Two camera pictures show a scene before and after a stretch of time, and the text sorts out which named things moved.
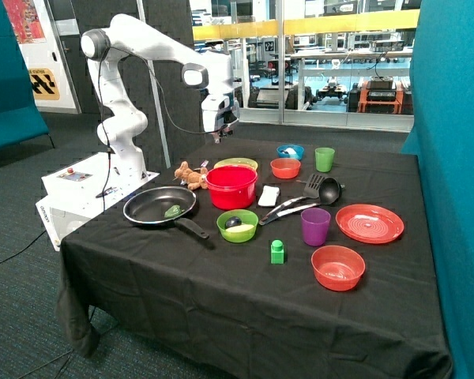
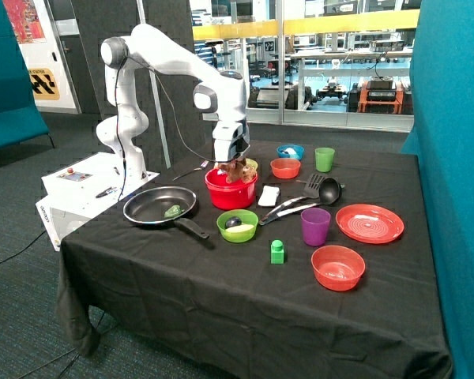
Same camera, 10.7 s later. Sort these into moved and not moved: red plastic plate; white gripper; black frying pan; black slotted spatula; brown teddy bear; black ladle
Moved: white gripper; brown teddy bear
Not moved: red plastic plate; black frying pan; black slotted spatula; black ladle
